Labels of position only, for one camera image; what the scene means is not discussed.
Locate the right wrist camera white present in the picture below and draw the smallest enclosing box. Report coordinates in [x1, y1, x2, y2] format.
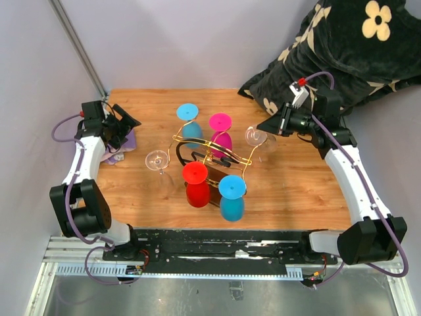
[289, 78, 309, 109]

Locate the gold wire wine glass rack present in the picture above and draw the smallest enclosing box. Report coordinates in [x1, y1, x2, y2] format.
[172, 122, 253, 207]

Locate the magenta wine glass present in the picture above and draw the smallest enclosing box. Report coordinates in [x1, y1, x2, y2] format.
[209, 113, 233, 150]

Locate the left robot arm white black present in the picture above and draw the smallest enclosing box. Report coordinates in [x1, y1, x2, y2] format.
[49, 100, 141, 261]

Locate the cyan wine glass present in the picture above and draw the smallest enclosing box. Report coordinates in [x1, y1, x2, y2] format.
[218, 175, 247, 222]
[176, 103, 203, 139]

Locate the back cyan wine glass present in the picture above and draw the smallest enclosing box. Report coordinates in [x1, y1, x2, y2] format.
[176, 103, 203, 139]

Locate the aluminium corner rail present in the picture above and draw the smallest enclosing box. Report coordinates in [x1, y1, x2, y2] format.
[47, 0, 109, 100]

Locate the slotted grey cable duct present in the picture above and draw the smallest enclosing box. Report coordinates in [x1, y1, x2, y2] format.
[55, 261, 303, 280]

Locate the front cyan wine glass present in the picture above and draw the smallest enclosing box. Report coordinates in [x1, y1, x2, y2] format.
[218, 175, 247, 222]

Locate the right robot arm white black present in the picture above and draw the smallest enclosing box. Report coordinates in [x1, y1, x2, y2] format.
[257, 88, 407, 265]

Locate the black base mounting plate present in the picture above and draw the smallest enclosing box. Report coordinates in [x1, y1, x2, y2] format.
[103, 228, 337, 271]

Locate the red wine glass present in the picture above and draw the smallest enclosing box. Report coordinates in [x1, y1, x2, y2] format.
[182, 161, 211, 208]

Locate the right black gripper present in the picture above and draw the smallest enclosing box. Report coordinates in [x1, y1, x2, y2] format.
[257, 101, 320, 137]

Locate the clear wine glass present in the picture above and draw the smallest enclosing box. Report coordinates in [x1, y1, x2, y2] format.
[145, 150, 175, 198]
[245, 125, 277, 153]

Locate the black floral plush pillow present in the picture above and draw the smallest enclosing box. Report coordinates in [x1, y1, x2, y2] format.
[238, 1, 420, 115]

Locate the purple cloth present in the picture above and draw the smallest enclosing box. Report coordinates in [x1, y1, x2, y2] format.
[101, 130, 137, 165]

